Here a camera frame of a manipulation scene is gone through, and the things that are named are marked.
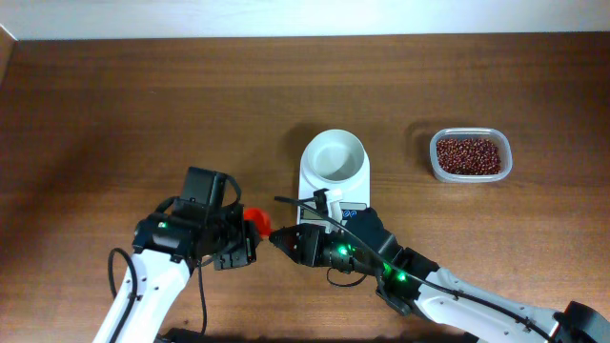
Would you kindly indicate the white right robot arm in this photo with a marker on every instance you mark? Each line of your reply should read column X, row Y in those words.
column 410, row 283

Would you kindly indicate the red plastic scoop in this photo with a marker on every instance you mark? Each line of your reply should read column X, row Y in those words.
column 261, row 220

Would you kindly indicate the red adzuki beans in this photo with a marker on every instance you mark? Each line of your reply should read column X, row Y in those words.
column 468, row 156

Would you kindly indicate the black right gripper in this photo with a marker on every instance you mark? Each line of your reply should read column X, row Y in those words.
column 308, row 245

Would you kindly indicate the clear plastic food container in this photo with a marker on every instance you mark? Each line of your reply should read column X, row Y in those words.
column 460, row 133

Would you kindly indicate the white round bowl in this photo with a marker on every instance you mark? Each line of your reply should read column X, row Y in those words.
column 335, row 156

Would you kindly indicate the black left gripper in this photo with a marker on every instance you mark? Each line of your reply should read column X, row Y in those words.
column 249, row 234

